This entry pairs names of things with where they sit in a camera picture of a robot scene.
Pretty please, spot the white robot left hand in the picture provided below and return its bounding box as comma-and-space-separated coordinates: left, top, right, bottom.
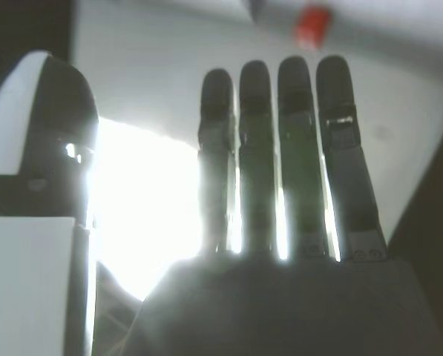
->
0, 50, 443, 356

